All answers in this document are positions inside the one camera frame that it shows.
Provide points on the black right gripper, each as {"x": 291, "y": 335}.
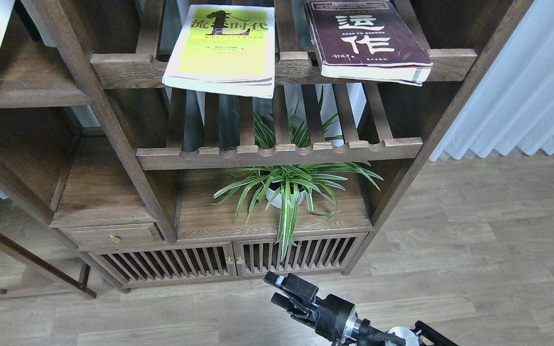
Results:
{"x": 332, "y": 317}

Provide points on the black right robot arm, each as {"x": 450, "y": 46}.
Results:
{"x": 365, "y": 335}

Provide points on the white plant pot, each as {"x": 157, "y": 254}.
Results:
{"x": 274, "y": 196}

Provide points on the green spider plant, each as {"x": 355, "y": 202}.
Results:
{"x": 317, "y": 179}

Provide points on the dark wooden bookshelf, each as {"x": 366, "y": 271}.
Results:
{"x": 90, "y": 145}

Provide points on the yellow green book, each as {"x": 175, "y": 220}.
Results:
{"x": 226, "y": 50}

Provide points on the dark red book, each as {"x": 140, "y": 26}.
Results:
{"x": 365, "y": 40}

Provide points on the white curtain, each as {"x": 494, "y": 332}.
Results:
{"x": 512, "y": 109}

